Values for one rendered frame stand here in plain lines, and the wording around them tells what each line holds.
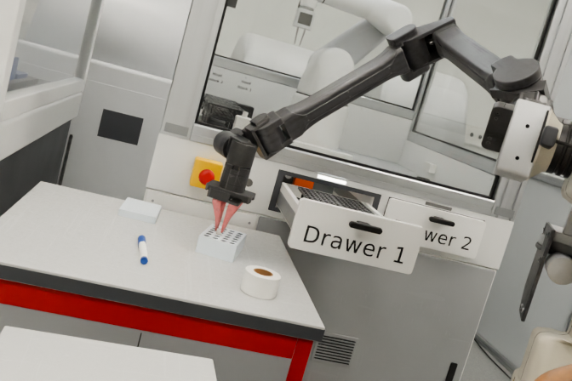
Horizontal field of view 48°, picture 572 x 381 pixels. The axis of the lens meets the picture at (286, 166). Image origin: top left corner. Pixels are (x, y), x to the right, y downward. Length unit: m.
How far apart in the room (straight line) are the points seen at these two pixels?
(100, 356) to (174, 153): 0.87
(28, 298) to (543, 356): 0.81
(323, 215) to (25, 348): 0.72
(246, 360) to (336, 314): 0.69
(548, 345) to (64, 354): 0.68
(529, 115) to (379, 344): 1.05
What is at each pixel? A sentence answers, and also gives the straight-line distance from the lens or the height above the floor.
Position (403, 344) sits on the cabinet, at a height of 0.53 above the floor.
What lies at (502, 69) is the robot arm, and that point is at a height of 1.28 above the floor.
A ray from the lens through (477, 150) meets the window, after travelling 1.86.
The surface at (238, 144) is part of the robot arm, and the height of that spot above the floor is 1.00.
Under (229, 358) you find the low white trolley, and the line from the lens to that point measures 1.18.
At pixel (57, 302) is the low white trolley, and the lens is 1.15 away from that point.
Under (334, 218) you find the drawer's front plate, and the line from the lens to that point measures 1.38.
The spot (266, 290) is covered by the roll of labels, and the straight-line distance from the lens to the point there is 1.21.
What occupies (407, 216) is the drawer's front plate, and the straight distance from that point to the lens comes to 1.78.
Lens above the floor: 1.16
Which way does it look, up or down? 8 degrees down
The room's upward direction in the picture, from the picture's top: 16 degrees clockwise
